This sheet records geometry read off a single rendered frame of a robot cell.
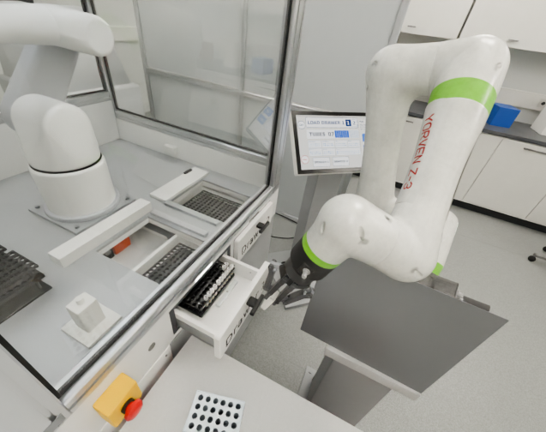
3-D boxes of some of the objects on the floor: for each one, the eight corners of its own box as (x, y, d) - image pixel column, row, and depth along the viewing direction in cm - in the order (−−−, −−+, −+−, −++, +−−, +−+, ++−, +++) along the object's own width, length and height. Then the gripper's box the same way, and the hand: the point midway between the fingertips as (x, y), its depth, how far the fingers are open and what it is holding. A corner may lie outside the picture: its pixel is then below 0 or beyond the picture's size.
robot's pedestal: (358, 394, 142) (424, 315, 95) (346, 462, 119) (424, 402, 73) (307, 366, 150) (344, 281, 104) (286, 424, 128) (321, 350, 81)
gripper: (276, 255, 55) (238, 301, 71) (327, 293, 55) (277, 330, 71) (290, 235, 61) (252, 281, 77) (336, 269, 60) (288, 309, 76)
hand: (269, 300), depth 71 cm, fingers closed
